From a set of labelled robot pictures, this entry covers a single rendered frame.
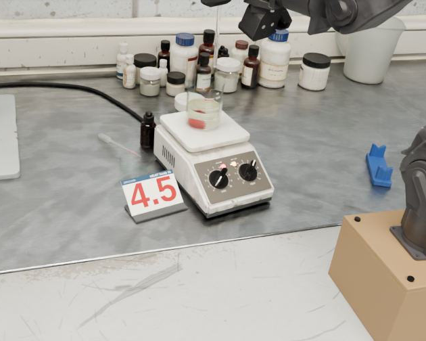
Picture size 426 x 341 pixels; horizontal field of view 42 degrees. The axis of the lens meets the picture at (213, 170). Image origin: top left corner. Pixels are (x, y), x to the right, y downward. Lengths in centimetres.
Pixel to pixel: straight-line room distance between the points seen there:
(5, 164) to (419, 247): 66
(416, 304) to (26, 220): 55
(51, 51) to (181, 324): 78
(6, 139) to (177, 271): 44
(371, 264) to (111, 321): 33
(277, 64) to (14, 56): 59
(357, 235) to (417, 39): 102
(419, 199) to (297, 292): 21
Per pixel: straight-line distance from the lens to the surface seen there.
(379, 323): 73
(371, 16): 68
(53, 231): 85
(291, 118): 121
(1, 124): 111
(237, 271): 79
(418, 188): 67
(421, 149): 67
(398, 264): 70
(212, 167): 89
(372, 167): 107
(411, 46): 168
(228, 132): 93
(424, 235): 72
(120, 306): 73
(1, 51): 131
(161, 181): 89
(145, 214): 87
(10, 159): 100
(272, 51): 130
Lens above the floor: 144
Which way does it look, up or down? 33 degrees down
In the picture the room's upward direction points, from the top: 7 degrees clockwise
